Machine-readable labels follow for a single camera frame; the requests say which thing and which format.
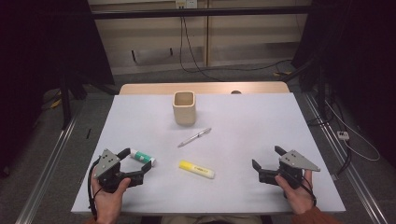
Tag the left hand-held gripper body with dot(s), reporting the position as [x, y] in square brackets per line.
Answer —
[107, 163]

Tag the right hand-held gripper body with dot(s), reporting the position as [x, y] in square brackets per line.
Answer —
[294, 161]

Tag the green and white glue stick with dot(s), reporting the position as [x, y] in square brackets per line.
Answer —
[142, 157]

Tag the yellow highlighter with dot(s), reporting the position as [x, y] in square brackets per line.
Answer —
[196, 169]

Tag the silver pen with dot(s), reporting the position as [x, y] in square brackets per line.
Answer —
[194, 137]

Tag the beige square pen holder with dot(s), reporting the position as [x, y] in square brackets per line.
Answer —
[184, 115]

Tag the person's right hand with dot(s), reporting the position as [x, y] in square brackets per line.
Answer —
[299, 199]

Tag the person's left hand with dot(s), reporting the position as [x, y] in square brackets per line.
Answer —
[109, 203]

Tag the white table cover sheet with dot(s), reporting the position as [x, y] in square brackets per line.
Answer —
[233, 149]

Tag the white power strip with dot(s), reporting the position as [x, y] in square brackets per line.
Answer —
[343, 135]

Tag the black metal stand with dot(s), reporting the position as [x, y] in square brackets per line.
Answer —
[66, 105]
[321, 93]

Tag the yellow floor tape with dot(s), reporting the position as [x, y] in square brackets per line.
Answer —
[56, 104]

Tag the light wooden table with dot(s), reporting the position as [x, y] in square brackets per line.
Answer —
[202, 88]

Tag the black curtain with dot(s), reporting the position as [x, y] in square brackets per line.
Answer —
[31, 62]
[367, 62]

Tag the black horizontal metal bar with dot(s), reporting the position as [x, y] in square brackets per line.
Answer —
[199, 12]

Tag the metal floor rail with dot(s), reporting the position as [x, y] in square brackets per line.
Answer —
[367, 193]
[46, 174]

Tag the white wall socket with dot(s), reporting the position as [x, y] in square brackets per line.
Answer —
[186, 3]

